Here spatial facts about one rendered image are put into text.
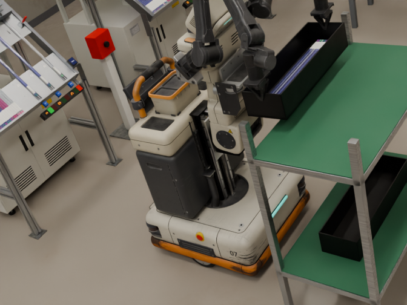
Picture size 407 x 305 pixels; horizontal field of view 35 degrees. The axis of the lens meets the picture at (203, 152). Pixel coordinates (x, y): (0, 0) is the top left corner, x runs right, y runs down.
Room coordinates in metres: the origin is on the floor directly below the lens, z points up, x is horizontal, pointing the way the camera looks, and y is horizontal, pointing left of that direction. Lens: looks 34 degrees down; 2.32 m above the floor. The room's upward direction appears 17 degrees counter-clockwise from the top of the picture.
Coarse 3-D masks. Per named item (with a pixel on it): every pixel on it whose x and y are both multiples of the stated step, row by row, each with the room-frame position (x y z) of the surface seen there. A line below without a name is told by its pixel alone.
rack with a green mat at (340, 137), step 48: (384, 48) 2.42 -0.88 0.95; (336, 96) 2.16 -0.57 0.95; (384, 96) 2.06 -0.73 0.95; (288, 144) 1.94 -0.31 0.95; (336, 144) 1.85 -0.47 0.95; (384, 144) 1.77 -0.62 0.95; (336, 192) 2.29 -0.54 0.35; (384, 240) 1.91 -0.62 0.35; (288, 288) 1.93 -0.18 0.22; (336, 288) 1.74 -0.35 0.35; (384, 288) 1.67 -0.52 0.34
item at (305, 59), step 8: (320, 40) 2.45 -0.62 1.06; (312, 48) 2.40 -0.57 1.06; (304, 56) 2.35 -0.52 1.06; (312, 56) 2.33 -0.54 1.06; (296, 64) 2.30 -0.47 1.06; (304, 64) 2.28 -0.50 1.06; (288, 72) 2.26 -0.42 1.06; (296, 72) 2.24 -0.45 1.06; (280, 80) 2.21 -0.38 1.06; (288, 80) 2.19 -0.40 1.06; (280, 88) 2.15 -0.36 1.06
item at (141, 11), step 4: (124, 0) 4.32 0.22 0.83; (128, 0) 4.29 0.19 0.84; (132, 0) 4.27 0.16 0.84; (136, 0) 4.27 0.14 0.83; (132, 4) 4.28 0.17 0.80; (136, 4) 4.25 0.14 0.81; (140, 4) 4.24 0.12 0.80; (136, 8) 4.26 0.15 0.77; (140, 8) 4.23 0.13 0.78; (144, 8) 4.21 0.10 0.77; (140, 12) 4.24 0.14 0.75; (144, 12) 4.21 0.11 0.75; (148, 12) 4.19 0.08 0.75; (148, 16) 4.20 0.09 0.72; (152, 16) 4.17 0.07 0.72; (148, 20) 4.20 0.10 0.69
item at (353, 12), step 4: (348, 0) 4.55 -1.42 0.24; (352, 0) 4.53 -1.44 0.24; (368, 0) 4.86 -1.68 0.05; (372, 0) 4.86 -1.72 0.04; (352, 4) 4.53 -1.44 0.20; (368, 4) 4.87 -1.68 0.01; (372, 4) 4.85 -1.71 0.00; (352, 8) 4.53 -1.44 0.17; (352, 12) 4.54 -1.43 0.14; (356, 12) 4.55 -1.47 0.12; (352, 16) 4.54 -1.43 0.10; (356, 16) 4.54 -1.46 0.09; (352, 20) 4.54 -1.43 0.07; (356, 20) 4.54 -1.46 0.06; (352, 24) 4.54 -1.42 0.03; (356, 24) 4.53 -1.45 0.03
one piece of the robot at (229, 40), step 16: (224, 32) 2.48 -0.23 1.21; (192, 48) 2.42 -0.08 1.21; (224, 48) 2.46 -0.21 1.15; (208, 80) 2.48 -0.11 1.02; (208, 96) 2.51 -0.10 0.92; (240, 96) 2.49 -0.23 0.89; (208, 112) 2.47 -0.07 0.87; (240, 112) 2.48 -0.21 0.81; (224, 128) 2.42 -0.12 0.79; (224, 144) 2.44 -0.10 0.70; (240, 144) 2.38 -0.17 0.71
